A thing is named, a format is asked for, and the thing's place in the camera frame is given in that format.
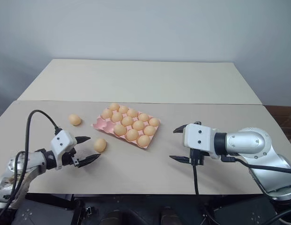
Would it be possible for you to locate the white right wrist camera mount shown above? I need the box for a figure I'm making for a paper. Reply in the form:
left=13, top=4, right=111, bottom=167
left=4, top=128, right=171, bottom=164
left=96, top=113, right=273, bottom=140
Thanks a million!
left=183, top=123, right=218, bottom=160

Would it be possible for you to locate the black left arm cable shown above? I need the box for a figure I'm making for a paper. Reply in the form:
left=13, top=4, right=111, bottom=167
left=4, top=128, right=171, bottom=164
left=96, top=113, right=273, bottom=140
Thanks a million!
left=0, top=109, right=64, bottom=225

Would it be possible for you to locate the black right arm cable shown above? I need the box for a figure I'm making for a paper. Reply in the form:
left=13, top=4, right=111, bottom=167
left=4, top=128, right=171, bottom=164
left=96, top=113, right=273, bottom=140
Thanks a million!
left=221, top=155, right=291, bottom=175

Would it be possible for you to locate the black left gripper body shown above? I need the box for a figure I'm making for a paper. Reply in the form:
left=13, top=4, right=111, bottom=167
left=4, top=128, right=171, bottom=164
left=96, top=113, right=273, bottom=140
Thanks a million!
left=61, top=149, right=80, bottom=168

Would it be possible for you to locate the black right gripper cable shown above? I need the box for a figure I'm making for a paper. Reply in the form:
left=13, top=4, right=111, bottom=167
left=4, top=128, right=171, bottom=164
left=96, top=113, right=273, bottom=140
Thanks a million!
left=191, top=161, right=200, bottom=195

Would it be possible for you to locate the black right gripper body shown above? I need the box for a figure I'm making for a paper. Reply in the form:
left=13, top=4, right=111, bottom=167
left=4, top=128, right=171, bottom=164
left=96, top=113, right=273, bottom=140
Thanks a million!
left=189, top=148, right=205, bottom=166

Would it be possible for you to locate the pink egg tray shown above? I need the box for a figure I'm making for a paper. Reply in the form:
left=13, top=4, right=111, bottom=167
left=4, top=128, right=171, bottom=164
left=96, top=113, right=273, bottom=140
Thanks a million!
left=90, top=103, right=161, bottom=150

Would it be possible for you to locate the loose tan egg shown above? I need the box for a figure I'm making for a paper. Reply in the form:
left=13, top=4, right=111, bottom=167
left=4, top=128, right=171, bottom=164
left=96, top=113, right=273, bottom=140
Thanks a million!
left=68, top=113, right=82, bottom=127
left=93, top=138, right=107, bottom=153

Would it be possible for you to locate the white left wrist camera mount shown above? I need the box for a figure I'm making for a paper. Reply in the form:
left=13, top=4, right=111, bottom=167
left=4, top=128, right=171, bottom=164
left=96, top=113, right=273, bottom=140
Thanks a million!
left=50, top=130, right=77, bottom=170

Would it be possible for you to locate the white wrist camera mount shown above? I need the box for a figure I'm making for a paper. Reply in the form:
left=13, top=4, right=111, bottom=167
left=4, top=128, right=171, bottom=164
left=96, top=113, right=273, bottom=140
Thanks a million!
left=183, top=123, right=218, bottom=160
left=50, top=130, right=77, bottom=170

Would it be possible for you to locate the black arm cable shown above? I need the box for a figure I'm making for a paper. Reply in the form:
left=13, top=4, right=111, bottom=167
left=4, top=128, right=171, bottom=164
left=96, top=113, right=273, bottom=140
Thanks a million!
left=221, top=155, right=291, bottom=175
left=0, top=109, right=64, bottom=225

